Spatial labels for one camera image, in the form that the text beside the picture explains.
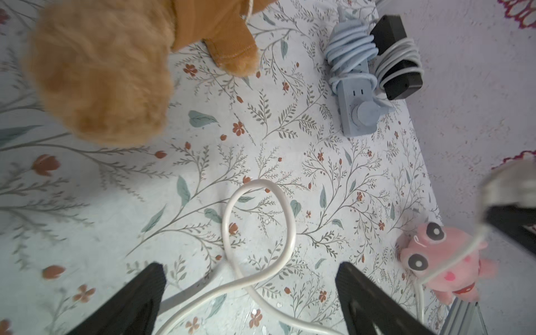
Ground brown teddy bear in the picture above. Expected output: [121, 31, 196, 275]
[27, 0, 268, 147]

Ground pink red dotted plush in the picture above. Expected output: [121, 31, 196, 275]
[400, 222, 498, 305]

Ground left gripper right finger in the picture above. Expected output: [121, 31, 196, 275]
[335, 262, 433, 335]

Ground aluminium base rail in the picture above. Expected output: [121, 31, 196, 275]
[440, 298, 488, 335]

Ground black power strip white cord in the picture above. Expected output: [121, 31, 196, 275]
[370, 15, 424, 101]

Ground blue power strip with cord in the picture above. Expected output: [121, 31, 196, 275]
[325, 6, 394, 138]

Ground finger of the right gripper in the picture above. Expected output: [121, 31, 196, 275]
[484, 205, 535, 255]

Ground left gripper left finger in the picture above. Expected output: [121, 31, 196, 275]
[69, 262, 166, 335]

